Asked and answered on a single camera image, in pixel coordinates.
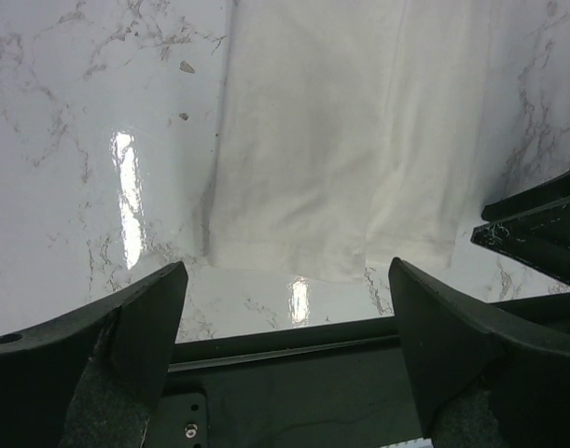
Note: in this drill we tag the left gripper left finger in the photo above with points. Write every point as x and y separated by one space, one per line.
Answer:
92 377

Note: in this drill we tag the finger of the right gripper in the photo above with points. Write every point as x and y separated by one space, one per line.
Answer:
531 227

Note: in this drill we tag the white Coca-Cola t shirt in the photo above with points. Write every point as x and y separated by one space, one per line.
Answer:
350 129

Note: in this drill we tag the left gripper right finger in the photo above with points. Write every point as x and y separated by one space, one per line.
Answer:
484 374

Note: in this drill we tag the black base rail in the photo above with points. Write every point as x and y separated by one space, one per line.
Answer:
342 385

